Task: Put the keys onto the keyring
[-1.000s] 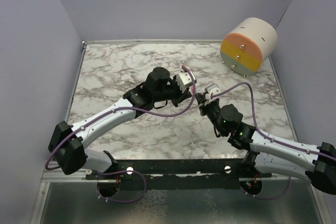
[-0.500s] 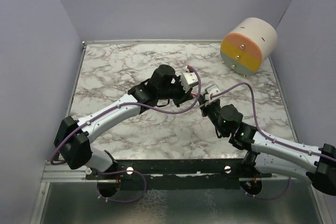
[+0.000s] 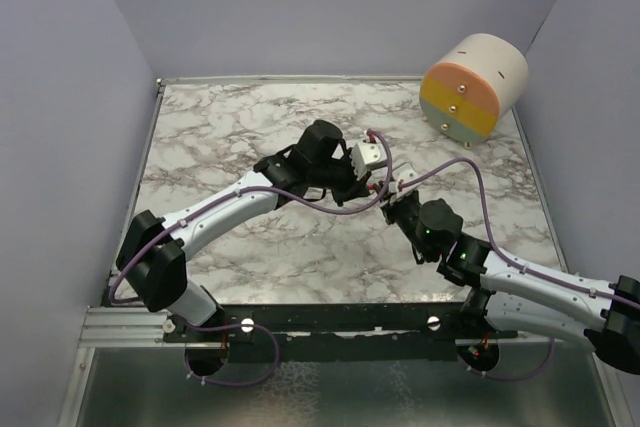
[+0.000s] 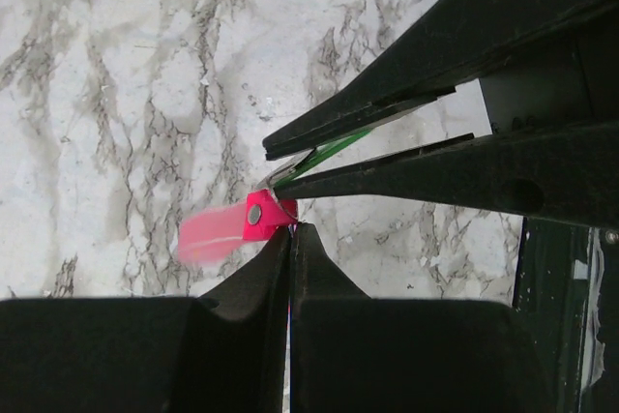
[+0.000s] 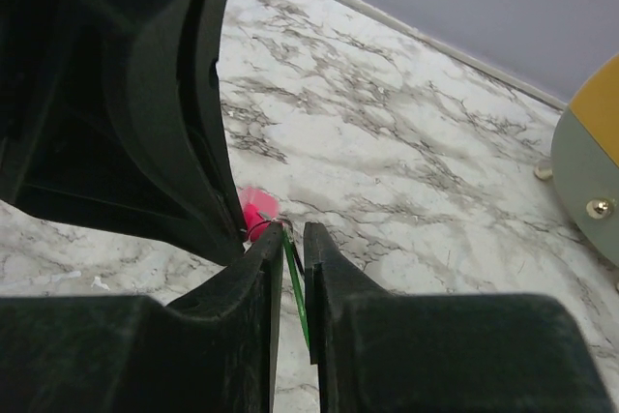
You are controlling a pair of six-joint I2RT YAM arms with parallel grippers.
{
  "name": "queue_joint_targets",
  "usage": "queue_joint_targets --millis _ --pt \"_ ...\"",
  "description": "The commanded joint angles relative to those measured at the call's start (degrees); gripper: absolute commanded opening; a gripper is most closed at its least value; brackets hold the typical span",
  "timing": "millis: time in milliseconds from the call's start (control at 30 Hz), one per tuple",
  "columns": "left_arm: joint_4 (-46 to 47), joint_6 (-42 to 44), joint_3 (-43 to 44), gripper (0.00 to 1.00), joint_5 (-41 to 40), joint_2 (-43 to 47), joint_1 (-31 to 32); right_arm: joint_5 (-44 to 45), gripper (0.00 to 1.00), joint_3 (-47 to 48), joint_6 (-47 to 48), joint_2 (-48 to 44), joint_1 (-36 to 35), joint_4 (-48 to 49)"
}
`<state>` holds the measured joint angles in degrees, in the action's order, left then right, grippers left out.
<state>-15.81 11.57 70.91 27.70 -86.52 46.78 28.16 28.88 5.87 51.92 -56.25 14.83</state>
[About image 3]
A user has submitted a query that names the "aluminium frame rail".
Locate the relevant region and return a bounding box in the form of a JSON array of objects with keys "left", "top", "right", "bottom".
[{"left": 79, "top": 307, "right": 168, "bottom": 348}]

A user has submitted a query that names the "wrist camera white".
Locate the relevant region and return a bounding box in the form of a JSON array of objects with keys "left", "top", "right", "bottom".
[
  {"left": 349, "top": 140, "right": 387, "bottom": 181},
  {"left": 387, "top": 162, "right": 418, "bottom": 203}
]

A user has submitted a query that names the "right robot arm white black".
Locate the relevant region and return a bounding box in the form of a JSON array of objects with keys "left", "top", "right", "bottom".
[{"left": 381, "top": 193, "right": 639, "bottom": 375}]

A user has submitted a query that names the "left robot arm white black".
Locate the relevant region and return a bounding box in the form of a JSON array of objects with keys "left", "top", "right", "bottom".
[{"left": 116, "top": 120, "right": 386, "bottom": 342}]

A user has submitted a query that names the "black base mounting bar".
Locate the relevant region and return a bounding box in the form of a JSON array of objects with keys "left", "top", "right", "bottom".
[{"left": 164, "top": 301, "right": 519, "bottom": 366}]

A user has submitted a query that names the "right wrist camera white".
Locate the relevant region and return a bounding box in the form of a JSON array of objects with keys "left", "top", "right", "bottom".
[{"left": 387, "top": 162, "right": 418, "bottom": 203}]

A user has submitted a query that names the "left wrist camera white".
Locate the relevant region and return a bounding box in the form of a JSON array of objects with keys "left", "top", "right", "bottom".
[{"left": 349, "top": 140, "right": 387, "bottom": 181}]

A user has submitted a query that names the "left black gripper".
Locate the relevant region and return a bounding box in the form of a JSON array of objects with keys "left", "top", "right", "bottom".
[{"left": 309, "top": 149, "right": 372, "bottom": 208}]

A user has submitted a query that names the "round three-drawer mini cabinet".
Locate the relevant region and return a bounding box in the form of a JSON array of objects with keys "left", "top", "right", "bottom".
[{"left": 419, "top": 33, "right": 529, "bottom": 148}]

